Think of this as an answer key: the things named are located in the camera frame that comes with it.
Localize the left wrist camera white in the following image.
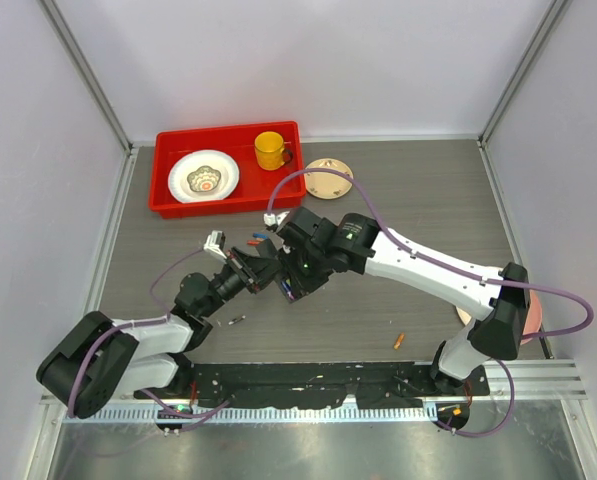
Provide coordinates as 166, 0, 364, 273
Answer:
203, 230, 227, 263

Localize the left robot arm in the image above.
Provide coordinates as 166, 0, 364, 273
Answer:
36, 248, 279, 419

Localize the white paper plate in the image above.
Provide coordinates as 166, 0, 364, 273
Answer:
168, 150, 240, 203

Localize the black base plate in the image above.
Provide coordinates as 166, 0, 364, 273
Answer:
149, 362, 490, 410

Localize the beige floral saucer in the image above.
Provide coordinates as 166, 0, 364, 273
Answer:
304, 158, 353, 200

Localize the pink rimmed plate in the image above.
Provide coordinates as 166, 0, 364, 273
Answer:
455, 291, 542, 358

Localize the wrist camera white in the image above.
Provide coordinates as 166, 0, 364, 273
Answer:
263, 211, 290, 232
203, 230, 227, 263

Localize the red plastic tray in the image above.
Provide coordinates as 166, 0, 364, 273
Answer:
148, 120, 308, 220

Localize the orange battery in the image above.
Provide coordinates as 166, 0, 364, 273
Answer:
393, 332, 405, 350

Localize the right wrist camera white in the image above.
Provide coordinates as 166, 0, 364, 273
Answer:
263, 211, 290, 232

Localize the white slotted cable duct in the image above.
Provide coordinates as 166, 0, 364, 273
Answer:
63, 403, 437, 425

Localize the yellow mug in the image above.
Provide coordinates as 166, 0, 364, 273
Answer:
254, 131, 294, 171

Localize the black remote control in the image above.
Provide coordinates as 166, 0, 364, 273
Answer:
256, 239, 305, 303

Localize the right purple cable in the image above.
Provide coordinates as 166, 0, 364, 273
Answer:
267, 168, 595, 441

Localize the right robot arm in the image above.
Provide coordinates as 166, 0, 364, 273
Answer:
264, 207, 530, 395

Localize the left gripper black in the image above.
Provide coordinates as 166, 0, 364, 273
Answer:
201, 247, 285, 318

